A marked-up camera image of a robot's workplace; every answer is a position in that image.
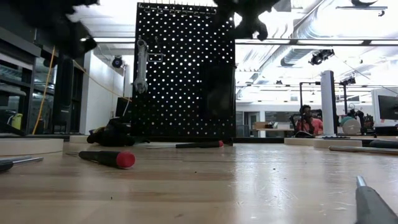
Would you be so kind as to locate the dark shelf unit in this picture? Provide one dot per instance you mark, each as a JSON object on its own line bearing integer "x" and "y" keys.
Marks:
{"x": 18, "y": 93}

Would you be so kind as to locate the round black ceiling camera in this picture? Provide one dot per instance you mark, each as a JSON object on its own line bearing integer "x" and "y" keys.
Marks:
{"x": 117, "y": 62}

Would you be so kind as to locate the silver double prong peg hook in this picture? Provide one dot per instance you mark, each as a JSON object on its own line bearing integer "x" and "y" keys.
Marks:
{"x": 155, "y": 53}

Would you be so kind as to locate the black peg board bin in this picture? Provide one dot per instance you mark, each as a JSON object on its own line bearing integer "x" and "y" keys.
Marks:
{"x": 220, "y": 93}

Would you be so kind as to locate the black monitor beside white cabinet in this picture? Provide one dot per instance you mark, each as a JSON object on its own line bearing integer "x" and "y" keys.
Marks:
{"x": 388, "y": 107}

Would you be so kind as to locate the long ceiling light bar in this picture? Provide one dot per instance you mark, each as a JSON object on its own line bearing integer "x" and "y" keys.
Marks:
{"x": 329, "y": 42}

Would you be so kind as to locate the person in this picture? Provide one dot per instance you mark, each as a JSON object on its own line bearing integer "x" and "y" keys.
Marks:
{"x": 311, "y": 124}

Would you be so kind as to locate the black yellow hand tool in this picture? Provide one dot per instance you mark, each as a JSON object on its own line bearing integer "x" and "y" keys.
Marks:
{"x": 112, "y": 137}

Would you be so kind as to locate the black perforated peg board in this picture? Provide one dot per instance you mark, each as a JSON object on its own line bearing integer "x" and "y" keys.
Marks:
{"x": 174, "y": 109}

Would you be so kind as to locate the yellow green container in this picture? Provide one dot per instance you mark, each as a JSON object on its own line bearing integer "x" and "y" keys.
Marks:
{"x": 17, "y": 122}

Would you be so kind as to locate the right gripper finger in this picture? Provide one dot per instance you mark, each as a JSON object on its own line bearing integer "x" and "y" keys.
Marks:
{"x": 258, "y": 29}

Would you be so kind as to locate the black ceiling spotlight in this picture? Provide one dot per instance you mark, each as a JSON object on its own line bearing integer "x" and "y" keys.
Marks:
{"x": 320, "y": 56}

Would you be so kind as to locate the black keyboard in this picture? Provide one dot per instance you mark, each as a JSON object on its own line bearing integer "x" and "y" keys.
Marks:
{"x": 335, "y": 137}

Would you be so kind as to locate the lilac pen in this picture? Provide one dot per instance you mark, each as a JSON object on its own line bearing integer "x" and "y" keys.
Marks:
{"x": 373, "y": 208}

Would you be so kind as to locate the slim silver tool bar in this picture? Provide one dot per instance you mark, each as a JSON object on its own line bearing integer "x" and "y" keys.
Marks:
{"x": 357, "y": 150}

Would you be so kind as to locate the black monitor on desk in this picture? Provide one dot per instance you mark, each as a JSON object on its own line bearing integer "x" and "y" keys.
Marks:
{"x": 123, "y": 107}

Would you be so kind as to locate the large silver combination wrench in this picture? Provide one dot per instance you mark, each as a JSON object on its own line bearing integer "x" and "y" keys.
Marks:
{"x": 141, "y": 68}

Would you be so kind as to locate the black tube stand frame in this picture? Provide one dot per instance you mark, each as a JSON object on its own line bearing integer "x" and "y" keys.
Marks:
{"x": 301, "y": 93}

